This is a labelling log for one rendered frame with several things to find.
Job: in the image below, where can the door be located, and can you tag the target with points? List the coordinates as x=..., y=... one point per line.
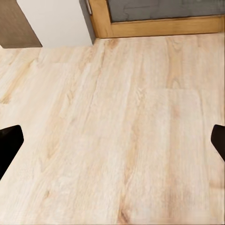
x=132, y=18

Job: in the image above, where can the cabinet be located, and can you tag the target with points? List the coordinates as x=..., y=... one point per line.
x=15, y=30

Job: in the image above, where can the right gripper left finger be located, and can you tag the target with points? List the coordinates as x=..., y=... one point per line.
x=11, y=140

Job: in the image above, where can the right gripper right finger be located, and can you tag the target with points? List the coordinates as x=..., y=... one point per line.
x=218, y=139

